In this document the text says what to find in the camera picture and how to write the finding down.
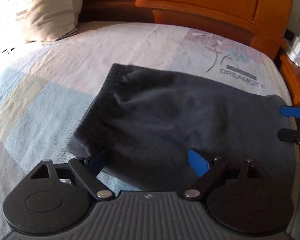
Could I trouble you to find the wooden right bedside table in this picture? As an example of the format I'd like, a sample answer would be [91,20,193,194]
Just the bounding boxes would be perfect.
[275,49,300,131]

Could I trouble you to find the items on right nightstand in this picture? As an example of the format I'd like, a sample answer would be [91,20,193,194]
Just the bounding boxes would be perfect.
[286,35,300,67]

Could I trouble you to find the pastel patchwork bed sheet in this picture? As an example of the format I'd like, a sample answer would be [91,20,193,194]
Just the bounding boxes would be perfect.
[0,22,299,239]

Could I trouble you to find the orange wooden headboard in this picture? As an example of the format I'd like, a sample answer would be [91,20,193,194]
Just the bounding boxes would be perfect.
[79,0,293,59]

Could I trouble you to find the cream printed pillow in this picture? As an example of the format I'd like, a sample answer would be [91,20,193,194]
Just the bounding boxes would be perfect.
[0,0,83,51]

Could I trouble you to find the dark grey trousers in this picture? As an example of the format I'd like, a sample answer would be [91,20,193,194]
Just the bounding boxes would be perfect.
[67,64,295,192]

